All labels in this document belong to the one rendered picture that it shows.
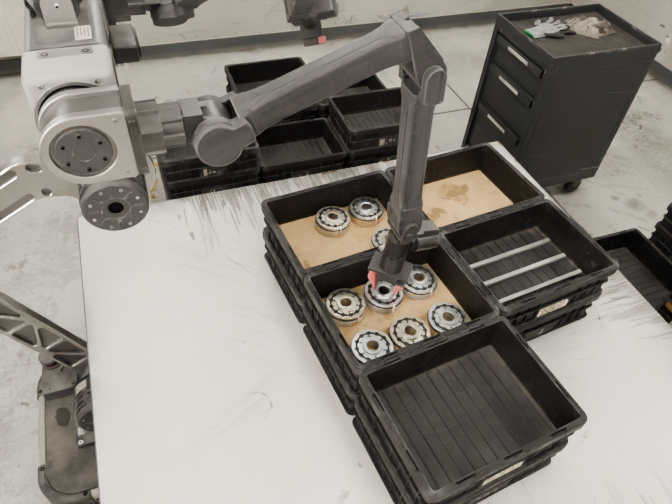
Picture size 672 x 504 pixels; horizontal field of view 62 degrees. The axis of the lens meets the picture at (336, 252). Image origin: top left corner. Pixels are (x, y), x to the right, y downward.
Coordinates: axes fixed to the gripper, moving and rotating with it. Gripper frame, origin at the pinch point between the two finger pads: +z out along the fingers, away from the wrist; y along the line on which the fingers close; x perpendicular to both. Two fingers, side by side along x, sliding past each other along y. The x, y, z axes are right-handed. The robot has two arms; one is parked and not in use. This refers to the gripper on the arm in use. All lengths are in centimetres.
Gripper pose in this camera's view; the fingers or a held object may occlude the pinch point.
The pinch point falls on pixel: (384, 289)
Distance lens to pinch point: 144.8
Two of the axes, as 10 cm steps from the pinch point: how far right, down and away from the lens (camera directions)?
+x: -3.3, 6.5, -6.9
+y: -9.4, -3.2, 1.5
